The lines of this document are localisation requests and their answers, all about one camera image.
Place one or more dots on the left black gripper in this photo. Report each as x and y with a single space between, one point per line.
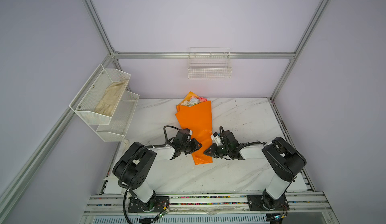
195 146

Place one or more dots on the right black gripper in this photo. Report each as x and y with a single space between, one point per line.
212 152

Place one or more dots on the orange wrapping paper sheet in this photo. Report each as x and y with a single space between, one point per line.
198 119

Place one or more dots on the white fake rose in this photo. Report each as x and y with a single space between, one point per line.
191 102

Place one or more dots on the pink fake rose spray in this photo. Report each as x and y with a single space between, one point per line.
202 99

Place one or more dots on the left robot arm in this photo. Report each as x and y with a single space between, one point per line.
134 166

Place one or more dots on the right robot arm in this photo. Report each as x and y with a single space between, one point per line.
283 158

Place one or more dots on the lower white mesh shelf basket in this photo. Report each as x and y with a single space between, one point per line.
117 129

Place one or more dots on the white mesh shelf basket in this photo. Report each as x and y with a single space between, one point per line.
117 129
84 105

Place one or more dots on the beige cloth in basket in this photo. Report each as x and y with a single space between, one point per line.
110 98

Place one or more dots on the upper white mesh shelf basket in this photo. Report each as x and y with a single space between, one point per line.
84 105

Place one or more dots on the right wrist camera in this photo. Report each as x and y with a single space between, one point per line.
216 139

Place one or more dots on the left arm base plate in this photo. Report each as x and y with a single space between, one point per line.
156 204

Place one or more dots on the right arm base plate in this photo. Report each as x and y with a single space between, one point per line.
267 203

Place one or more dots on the white wire wall basket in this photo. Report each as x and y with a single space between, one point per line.
205 63

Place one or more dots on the aluminium rail front frame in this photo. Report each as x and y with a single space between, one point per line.
301 208

